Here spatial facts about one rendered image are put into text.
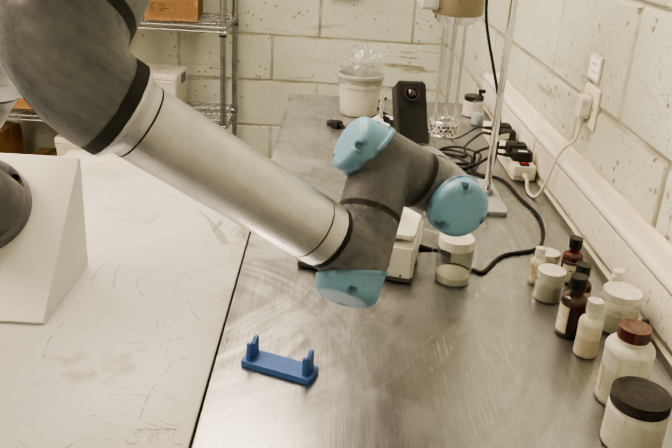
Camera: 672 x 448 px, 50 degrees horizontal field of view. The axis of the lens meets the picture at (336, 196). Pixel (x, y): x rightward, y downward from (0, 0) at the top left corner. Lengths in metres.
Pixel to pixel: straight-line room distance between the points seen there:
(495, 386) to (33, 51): 0.69
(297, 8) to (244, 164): 2.85
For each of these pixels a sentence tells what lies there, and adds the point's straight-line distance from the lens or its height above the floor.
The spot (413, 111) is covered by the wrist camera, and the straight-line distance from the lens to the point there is 1.04.
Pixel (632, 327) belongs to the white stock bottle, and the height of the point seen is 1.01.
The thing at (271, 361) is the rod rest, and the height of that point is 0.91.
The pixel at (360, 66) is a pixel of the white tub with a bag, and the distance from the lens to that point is 2.12.
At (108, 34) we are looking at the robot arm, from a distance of 0.65.
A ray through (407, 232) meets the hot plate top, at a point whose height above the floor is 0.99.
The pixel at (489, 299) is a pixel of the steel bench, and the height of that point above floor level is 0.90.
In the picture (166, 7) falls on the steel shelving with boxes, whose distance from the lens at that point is 3.24.
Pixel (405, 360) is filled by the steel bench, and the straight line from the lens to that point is 1.02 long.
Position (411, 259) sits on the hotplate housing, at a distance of 1.18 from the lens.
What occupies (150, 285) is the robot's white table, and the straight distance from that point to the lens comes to 1.18.
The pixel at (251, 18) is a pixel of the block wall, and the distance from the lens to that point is 3.55.
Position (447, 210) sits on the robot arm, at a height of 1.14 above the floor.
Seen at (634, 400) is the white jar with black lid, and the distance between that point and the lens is 0.91.
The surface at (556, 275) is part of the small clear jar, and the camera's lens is 1.20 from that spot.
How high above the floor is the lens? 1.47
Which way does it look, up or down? 22 degrees down
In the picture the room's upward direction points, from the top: 4 degrees clockwise
